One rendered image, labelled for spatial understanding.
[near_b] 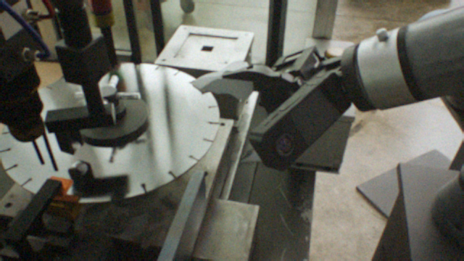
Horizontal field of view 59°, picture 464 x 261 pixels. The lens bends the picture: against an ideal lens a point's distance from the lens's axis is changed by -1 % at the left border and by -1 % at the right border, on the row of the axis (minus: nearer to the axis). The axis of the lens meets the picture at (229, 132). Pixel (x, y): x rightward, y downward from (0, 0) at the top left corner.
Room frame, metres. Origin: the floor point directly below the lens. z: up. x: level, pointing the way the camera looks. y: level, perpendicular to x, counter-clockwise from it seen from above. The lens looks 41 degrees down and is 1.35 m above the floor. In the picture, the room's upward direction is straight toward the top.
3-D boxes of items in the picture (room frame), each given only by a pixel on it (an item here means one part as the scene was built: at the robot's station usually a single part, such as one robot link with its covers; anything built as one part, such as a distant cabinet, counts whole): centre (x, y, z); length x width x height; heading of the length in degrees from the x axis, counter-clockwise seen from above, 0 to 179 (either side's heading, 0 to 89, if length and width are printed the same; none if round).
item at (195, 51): (0.81, 0.05, 0.82); 0.18 x 0.18 x 0.15; 77
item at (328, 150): (0.72, -0.20, 0.82); 0.28 x 0.11 x 0.15; 167
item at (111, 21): (0.79, 0.26, 0.98); 0.05 x 0.04 x 0.03; 77
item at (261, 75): (0.39, -0.03, 1.08); 0.09 x 0.02 x 0.05; 64
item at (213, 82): (0.43, 0.00, 1.07); 0.09 x 0.06 x 0.03; 64
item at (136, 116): (0.50, 0.18, 0.96); 0.11 x 0.11 x 0.03
